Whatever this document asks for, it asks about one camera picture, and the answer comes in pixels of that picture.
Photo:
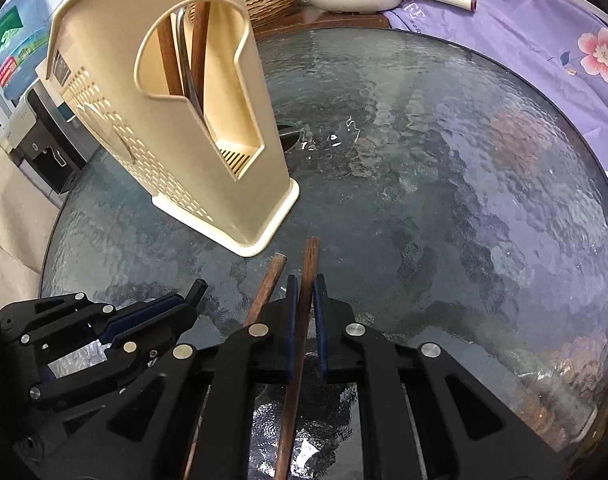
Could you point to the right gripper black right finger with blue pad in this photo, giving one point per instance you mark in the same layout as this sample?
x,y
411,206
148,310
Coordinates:
x,y
422,414

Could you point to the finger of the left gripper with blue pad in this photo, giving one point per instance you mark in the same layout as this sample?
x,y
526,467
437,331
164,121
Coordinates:
x,y
137,314

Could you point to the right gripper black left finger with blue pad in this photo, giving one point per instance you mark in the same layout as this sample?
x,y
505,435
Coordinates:
x,y
189,415

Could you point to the brown wooden chopstick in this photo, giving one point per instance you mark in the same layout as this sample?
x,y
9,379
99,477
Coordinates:
x,y
253,319
202,9
290,404
169,56

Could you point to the cream plastic utensil holder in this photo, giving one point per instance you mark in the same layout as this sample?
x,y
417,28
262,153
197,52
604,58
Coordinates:
x,y
218,167

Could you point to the black chopstick gold band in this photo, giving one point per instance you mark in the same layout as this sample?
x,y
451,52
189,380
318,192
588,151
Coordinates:
x,y
196,292

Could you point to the silver metal spoon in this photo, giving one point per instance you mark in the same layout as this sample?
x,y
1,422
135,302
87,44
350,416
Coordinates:
x,y
188,86

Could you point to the water dispenser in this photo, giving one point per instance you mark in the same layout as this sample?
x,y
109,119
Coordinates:
x,y
47,143

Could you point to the round glass table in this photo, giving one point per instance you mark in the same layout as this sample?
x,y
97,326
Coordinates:
x,y
453,203

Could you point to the blue water jug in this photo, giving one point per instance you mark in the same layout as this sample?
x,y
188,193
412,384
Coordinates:
x,y
24,37

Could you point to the purple floral cloth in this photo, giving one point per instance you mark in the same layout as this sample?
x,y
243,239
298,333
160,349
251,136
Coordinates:
x,y
557,46

